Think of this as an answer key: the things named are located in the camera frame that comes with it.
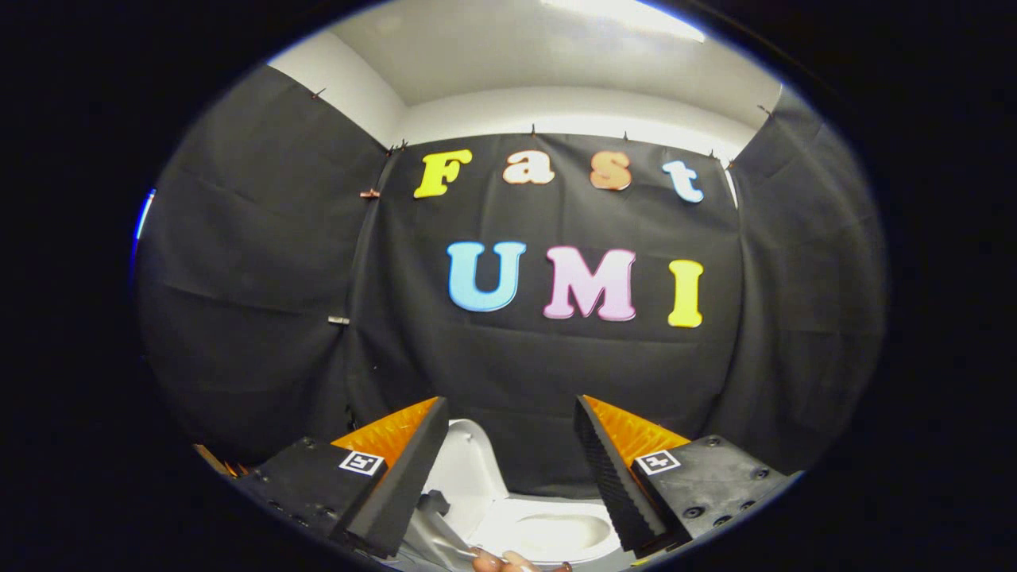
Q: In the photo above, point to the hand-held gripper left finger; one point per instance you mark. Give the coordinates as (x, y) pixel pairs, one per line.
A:
(405, 492)

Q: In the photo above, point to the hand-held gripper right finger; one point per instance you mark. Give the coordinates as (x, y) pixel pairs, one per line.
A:
(616, 485)

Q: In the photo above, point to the black backdrop cloth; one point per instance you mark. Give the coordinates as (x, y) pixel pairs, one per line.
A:
(524, 365)

